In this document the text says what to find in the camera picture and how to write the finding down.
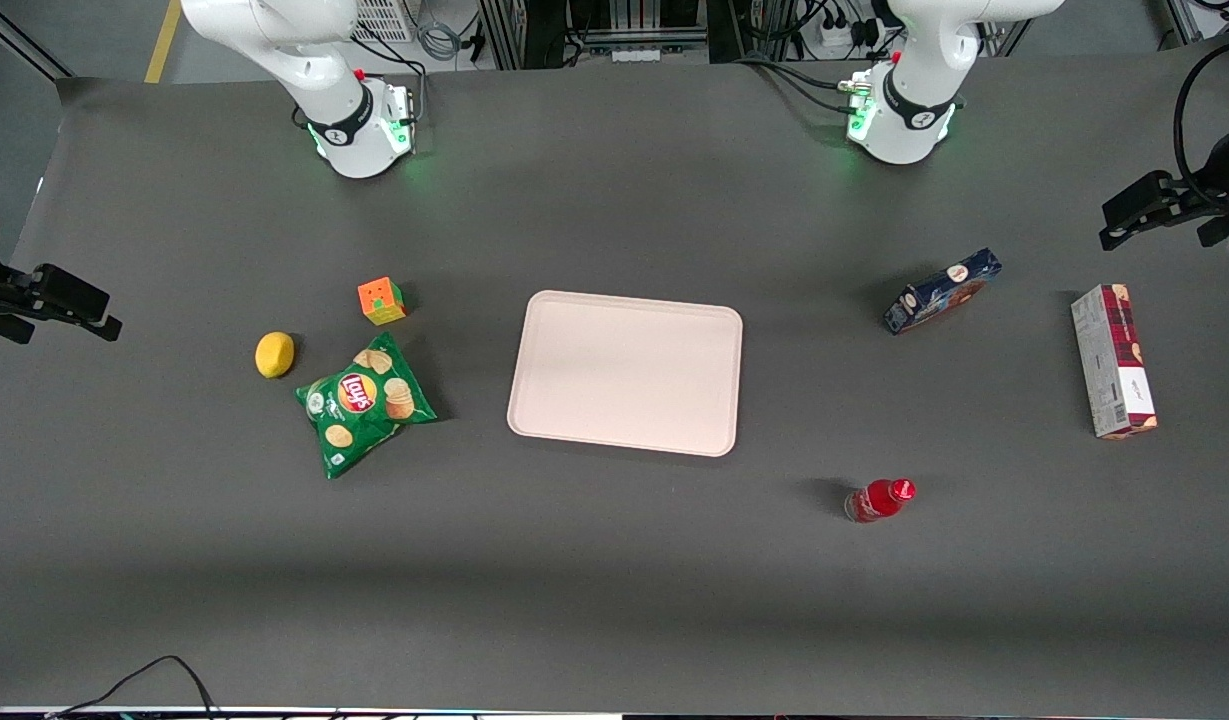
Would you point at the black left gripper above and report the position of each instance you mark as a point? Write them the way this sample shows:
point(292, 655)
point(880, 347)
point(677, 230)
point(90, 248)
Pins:
point(1206, 190)

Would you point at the red cookie box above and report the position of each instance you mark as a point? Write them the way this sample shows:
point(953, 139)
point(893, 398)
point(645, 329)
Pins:
point(1114, 362)

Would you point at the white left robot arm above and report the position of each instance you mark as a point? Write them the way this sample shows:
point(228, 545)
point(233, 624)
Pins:
point(919, 90)

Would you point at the blue cookie box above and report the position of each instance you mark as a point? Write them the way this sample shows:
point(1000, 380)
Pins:
point(942, 291)

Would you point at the pale pink plastic tray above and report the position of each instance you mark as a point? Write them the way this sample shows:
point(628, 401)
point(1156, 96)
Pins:
point(626, 372)

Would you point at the yellow lemon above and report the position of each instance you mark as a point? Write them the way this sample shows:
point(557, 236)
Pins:
point(274, 355)

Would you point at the green Lay's chips bag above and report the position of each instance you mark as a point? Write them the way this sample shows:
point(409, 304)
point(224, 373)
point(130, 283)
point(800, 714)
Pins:
point(364, 405)

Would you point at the orange and green puzzle cube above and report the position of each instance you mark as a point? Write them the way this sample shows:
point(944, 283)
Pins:
point(381, 301)

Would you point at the white power strip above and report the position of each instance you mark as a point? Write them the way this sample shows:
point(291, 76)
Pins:
point(834, 38)

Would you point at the red drink bottle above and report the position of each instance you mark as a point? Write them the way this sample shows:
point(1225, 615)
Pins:
point(879, 500)

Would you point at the white perforated panel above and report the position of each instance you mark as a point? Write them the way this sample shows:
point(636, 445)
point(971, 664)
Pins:
point(384, 18)

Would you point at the aluminium equipment rack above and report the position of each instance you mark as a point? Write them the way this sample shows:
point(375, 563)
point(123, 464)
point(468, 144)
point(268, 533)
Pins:
point(594, 25)

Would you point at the dark grey table cover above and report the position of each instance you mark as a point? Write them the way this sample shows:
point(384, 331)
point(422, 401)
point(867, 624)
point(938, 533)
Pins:
point(614, 580)

